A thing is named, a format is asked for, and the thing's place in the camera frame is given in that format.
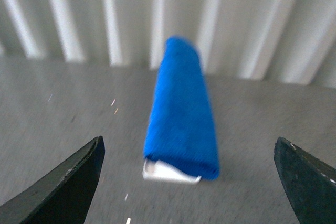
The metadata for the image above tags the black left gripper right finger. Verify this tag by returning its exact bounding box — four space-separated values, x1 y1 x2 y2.
274 137 335 223

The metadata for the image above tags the white rack with wooden rods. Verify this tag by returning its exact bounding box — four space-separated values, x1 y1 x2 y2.
142 159 202 185

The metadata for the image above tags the blue microfiber cloth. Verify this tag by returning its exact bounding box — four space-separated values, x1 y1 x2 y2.
143 36 220 180

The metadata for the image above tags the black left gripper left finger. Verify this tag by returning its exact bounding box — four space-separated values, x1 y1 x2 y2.
1 136 105 223

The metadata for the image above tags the white curtain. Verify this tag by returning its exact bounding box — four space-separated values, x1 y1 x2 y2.
1 0 335 88

